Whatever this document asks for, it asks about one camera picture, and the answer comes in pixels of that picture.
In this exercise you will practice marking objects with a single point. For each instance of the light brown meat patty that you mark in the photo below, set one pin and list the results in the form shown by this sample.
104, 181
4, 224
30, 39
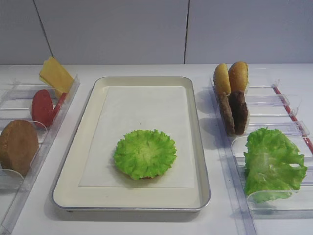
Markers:
226, 114

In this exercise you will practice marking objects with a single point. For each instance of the light bun half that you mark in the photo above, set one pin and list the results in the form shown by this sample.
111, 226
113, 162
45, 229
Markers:
221, 79

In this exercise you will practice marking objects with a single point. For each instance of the green lettuce leaf in rack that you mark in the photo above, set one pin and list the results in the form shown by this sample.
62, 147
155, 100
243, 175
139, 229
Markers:
274, 166

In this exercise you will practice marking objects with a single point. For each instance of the clear acrylic left rack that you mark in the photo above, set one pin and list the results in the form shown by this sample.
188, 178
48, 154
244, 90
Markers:
30, 117

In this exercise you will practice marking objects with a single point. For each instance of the golden bun top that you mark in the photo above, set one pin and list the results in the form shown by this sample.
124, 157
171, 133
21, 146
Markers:
238, 76

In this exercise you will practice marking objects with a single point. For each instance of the white parchment paper sheet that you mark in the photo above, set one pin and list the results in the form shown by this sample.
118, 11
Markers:
141, 108

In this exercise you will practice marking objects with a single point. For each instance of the yellow cheese slices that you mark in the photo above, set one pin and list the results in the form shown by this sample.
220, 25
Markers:
56, 76

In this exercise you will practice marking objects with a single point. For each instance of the dark brown meat patty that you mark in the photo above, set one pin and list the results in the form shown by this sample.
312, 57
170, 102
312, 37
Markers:
239, 111

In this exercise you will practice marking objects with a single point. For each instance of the red tomato slice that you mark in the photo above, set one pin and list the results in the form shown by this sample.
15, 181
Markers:
42, 108

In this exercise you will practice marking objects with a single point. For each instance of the cream metal baking tray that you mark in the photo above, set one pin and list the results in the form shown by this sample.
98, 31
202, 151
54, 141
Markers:
68, 194

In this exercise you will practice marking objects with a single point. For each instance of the brown bun half left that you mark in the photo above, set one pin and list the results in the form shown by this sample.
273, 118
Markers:
18, 145

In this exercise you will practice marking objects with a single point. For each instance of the green lettuce leaf on tray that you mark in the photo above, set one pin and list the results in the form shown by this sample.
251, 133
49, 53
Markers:
145, 154

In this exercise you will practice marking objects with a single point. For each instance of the clear acrylic rack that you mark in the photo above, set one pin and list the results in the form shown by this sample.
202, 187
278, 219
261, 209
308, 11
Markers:
30, 117
270, 109

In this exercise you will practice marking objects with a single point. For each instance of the clear acrylic right rack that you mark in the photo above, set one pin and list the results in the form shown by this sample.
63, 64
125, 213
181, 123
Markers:
270, 109

